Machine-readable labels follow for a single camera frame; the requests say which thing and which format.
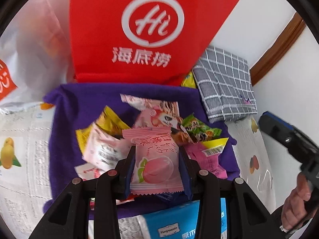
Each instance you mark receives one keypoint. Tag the fruit print tablecloth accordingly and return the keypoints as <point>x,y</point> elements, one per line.
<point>22,191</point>

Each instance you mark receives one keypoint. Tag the blue tissue box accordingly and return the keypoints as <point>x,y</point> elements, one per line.
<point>172,221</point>

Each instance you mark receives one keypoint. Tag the green triangular snack packet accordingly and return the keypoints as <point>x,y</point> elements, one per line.
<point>199,129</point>

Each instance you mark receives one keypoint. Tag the pink yellow-edged snack packet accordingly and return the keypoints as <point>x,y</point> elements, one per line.
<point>154,112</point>
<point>206,161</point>

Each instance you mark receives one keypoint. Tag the brown wooden door frame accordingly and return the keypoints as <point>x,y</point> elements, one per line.
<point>279,54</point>

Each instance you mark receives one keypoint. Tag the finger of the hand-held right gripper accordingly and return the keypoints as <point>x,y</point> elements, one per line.
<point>279,132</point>

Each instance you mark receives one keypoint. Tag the purple towel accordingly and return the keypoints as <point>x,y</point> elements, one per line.
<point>64,129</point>

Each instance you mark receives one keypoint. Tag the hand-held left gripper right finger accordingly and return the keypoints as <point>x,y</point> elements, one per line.
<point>186,179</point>

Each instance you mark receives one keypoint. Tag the yellow triangular snack packet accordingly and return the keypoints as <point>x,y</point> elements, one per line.
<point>109,124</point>

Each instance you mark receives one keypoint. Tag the person's right hand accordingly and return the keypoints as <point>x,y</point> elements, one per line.
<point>294,209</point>

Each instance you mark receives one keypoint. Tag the grey checked folded cloth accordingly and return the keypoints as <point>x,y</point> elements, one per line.
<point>224,87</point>

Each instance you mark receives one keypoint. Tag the red paper bag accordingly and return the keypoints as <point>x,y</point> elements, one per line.
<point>112,29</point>

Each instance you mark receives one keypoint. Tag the white plastic bag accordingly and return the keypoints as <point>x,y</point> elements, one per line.
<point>37,54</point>

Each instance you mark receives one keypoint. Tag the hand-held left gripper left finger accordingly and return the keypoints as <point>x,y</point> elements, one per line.
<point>129,174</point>

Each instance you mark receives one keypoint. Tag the yellow green packet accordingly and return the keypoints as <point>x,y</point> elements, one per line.
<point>189,81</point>

